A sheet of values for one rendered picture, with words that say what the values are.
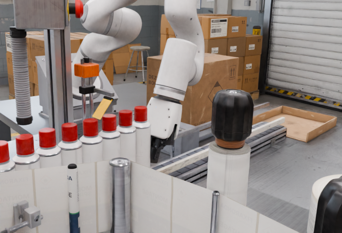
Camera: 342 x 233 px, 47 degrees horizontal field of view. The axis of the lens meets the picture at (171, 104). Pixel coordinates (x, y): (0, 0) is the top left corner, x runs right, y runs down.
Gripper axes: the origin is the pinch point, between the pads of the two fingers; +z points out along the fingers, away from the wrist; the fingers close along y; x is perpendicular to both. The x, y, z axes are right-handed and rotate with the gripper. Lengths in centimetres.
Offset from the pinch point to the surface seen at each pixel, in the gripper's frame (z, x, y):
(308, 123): -22, 92, 3
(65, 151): 1.0, -28.9, 1.1
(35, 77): -6, 155, -325
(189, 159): -0.5, 10.8, 4.1
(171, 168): 2.3, 4.1, 4.1
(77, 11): -27.5, -34.6, 0.9
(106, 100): -11.4, -19.2, -1.6
